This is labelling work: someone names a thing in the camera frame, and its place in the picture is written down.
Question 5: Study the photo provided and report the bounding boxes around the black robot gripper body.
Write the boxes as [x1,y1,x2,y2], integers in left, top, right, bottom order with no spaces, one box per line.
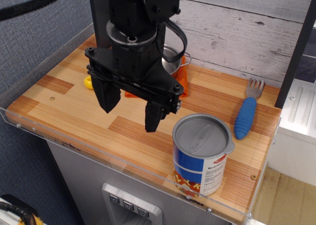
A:
[84,22,184,114]

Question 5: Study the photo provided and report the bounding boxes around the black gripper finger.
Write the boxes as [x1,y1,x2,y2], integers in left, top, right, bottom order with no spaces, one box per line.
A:
[91,75,120,113]
[145,102,166,133]

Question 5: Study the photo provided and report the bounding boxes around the yellow plastic toy knife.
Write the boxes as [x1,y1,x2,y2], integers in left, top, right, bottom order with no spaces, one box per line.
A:
[83,75,93,90]

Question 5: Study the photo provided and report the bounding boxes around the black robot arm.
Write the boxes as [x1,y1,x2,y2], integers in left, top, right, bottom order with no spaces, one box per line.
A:
[84,0,187,132]

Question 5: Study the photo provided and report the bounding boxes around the orange folded cloth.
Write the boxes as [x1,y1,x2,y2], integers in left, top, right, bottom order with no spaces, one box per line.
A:
[125,56,188,99]

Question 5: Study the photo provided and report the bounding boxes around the blue labelled soup can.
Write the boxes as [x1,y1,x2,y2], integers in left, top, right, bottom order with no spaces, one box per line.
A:
[172,113,235,196]

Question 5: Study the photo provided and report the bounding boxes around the grey toy fridge cabinet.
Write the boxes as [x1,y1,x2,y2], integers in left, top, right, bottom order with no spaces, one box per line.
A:
[48,142,229,225]

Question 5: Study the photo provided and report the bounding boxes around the clear acrylic table guard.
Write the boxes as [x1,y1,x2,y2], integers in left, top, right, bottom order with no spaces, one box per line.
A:
[4,35,280,225]

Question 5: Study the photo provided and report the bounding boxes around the white toy appliance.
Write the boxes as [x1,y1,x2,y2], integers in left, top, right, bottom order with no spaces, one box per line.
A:
[267,79,316,186]

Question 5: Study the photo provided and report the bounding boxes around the black and yellow object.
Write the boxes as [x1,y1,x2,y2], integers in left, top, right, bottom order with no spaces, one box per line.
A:
[0,194,44,225]

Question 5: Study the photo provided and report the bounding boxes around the black vertical post left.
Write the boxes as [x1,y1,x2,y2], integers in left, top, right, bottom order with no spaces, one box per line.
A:
[89,0,111,48]

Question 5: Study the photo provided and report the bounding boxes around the black vertical post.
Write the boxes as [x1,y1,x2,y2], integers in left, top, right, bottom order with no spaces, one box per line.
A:
[89,0,111,48]
[275,0,316,109]

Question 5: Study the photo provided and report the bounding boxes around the blue handled toy fork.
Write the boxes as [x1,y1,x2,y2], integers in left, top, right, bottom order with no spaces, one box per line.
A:
[234,78,265,140]

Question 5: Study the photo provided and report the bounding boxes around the black braided cable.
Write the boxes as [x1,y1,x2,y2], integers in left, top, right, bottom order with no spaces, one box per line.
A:
[0,0,66,21]

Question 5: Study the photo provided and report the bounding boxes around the black vertical post right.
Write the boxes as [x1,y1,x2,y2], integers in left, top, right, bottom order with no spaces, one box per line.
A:
[275,0,316,109]

